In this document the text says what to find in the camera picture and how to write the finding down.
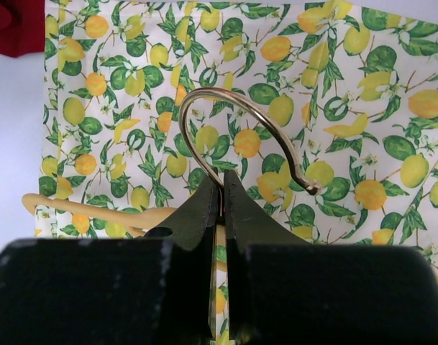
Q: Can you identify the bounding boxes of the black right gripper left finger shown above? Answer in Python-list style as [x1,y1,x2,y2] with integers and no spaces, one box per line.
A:
[0,178,218,344]

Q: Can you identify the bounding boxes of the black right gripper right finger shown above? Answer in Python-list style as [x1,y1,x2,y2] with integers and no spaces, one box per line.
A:
[224,171,438,344]

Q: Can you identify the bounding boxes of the yellow clothes hanger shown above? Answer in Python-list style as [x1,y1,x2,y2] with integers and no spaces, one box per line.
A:
[21,86,324,281]

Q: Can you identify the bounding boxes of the lemon print skirt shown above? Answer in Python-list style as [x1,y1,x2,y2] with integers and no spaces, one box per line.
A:
[39,1,438,280]

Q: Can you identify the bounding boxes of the red skirt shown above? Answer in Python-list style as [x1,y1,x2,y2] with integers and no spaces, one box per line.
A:
[0,0,45,58]

